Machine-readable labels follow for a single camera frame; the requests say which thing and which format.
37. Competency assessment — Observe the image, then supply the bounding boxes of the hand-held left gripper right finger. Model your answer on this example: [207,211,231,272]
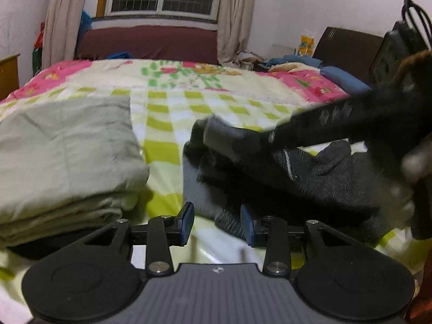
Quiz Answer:
[240,204,352,275]

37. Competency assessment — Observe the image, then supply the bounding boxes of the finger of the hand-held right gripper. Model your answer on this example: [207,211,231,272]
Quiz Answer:
[202,116,276,160]

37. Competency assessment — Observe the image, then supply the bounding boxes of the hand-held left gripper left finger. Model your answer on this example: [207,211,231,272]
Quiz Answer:
[76,202,195,276]

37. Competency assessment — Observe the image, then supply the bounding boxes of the dark grey pants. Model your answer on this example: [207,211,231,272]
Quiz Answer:
[182,116,416,248]

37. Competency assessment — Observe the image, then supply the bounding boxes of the person's right forearm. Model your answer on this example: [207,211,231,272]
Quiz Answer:
[396,50,432,83]

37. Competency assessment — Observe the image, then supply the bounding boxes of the folded light green pants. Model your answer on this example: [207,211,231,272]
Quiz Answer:
[0,95,151,248]

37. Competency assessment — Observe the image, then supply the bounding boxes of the person's right hand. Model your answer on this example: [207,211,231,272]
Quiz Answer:
[383,141,432,225]

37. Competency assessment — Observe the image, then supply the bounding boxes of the blue pillow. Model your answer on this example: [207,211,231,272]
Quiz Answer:
[319,66,372,94]

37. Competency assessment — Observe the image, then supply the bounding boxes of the checked printed blanket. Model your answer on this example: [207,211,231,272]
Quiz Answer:
[0,58,424,323]

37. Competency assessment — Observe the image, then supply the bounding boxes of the dark brown headboard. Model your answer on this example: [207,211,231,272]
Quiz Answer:
[312,26,386,86]

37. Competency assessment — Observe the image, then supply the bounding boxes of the black metal chair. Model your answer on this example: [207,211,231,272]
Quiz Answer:
[369,0,432,86]

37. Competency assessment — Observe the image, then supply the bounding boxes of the pile of clutter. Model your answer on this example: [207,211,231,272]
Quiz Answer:
[236,50,271,72]

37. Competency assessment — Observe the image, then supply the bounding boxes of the yellow plastic bag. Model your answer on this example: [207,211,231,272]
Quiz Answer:
[299,30,317,56]

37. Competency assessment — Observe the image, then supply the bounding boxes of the beige curtain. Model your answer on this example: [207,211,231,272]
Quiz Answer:
[42,0,92,71]
[216,0,258,66]

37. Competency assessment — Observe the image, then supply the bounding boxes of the person's brown garment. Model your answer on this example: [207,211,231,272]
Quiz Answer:
[403,270,432,324]

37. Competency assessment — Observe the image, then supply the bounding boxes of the red and green bag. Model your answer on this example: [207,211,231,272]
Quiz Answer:
[31,23,47,75]

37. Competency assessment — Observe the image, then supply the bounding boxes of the wooden desk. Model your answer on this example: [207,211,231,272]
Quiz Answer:
[0,53,21,102]

